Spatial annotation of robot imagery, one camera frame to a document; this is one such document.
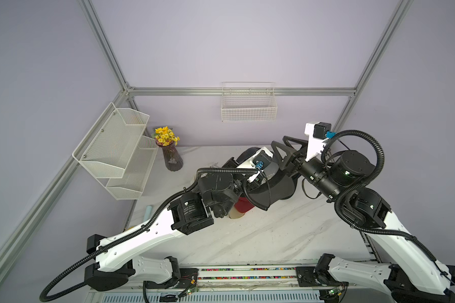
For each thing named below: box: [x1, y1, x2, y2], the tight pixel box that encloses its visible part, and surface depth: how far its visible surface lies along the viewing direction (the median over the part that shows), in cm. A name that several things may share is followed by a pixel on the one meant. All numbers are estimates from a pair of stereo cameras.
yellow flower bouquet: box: [151, 126, 181, 147], surface depth 95 cm
